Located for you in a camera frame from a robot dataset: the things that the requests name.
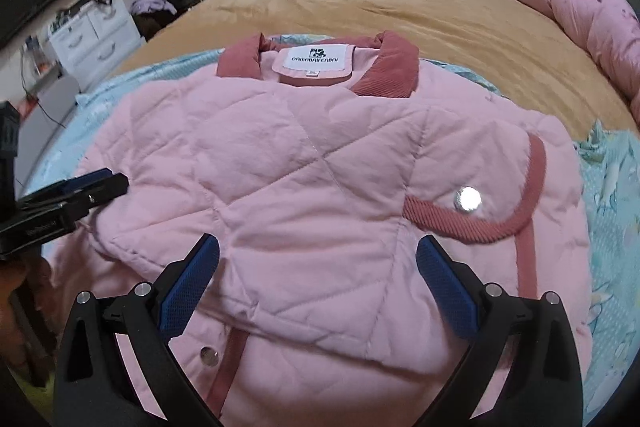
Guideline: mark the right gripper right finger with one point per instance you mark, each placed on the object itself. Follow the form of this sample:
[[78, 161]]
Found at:
[[544, 384]]

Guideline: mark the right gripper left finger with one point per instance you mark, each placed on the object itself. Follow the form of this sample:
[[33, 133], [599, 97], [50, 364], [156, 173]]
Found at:
[[92, 385]]

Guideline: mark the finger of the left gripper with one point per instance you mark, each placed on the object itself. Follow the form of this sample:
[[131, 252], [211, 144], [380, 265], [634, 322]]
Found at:
[[71, 208], [64, 188]]

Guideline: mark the pink quilted jacket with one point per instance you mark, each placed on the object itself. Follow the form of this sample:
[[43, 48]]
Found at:
[[325, 216]]

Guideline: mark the purple clothes pile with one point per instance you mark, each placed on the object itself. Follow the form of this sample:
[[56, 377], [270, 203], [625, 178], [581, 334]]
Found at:
[[140, 7]]

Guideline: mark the person left hand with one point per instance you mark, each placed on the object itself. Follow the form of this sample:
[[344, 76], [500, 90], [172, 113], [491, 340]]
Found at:
[[28, 341]]

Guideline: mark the grey low tv cabinet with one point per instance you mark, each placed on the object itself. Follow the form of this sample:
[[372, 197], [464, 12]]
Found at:
[[56, 100]]

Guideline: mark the white drawer cabinet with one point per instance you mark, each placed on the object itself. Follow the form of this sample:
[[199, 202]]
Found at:
[[93, 43]]

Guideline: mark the pink floral duvet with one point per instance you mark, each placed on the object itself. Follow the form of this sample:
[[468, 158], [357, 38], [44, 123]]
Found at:
[[608, 30]]

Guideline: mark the tan plush bed blanket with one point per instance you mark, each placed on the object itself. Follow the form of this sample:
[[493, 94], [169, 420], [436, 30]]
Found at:
[[522, 52]]

